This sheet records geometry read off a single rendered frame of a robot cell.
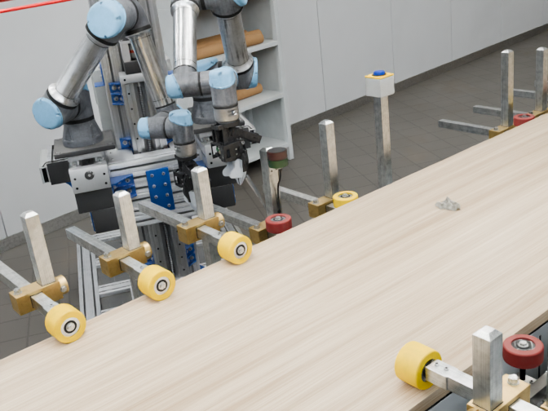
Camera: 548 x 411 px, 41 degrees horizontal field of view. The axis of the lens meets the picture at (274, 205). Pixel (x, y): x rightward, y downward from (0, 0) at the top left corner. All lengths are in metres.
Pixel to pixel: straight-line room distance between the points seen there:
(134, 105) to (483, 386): 1.99
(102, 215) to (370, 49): 4.48
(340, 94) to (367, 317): 5.03
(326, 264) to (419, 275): 0.25
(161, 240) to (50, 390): 1.55
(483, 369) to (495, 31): 7.63
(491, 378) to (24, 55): 3.88
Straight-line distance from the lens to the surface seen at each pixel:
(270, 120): 5.67
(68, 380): 1.68
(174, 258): 3.20
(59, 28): 4.85
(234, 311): 1.79
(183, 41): 2.40
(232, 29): 2.66
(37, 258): 1.92
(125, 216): 2.00
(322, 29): 6.40
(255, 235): 2.29
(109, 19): 2.49
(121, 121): 3.05
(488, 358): 1.27
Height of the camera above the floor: 1.79
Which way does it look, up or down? 22 degrees down
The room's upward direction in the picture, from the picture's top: 7 degrees counter-clockwise
